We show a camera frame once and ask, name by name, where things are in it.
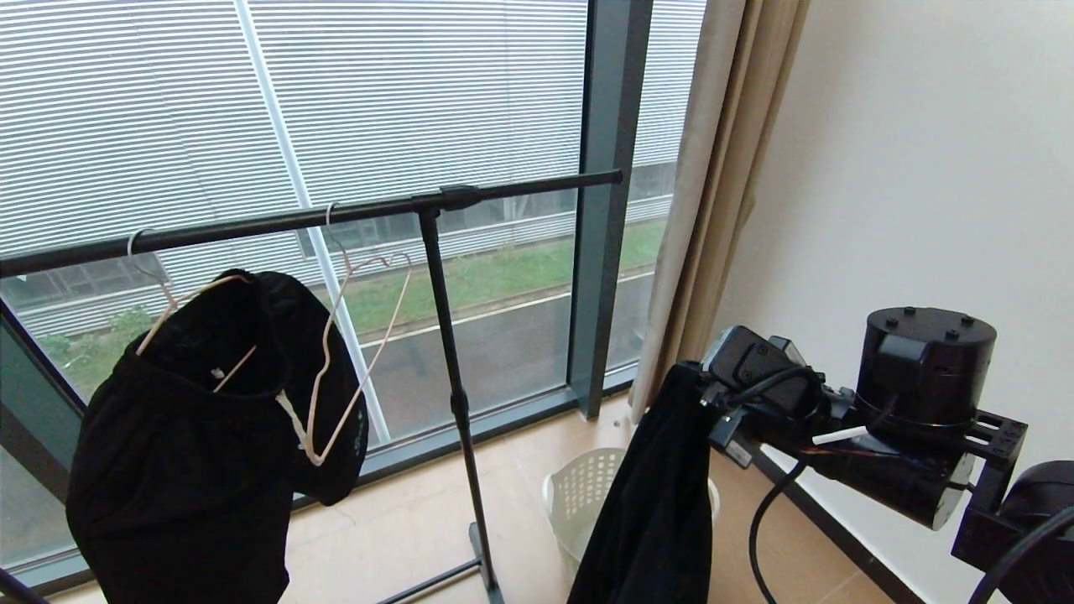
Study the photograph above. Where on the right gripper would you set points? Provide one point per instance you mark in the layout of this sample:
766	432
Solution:
780	432

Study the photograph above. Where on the pink clothes hanger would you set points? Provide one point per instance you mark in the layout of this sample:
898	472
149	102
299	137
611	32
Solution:
323	369
164	315

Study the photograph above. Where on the white laundry basket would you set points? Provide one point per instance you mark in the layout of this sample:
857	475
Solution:
583	495

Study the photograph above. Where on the black clothes rack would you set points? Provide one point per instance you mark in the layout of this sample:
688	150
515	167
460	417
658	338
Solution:
252	225

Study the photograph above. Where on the beige curtain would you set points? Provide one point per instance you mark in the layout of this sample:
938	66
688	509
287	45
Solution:
713	210

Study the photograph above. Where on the window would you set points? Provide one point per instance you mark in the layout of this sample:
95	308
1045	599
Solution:
604	210

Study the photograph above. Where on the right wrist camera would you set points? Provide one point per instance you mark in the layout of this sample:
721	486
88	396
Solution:
747	361

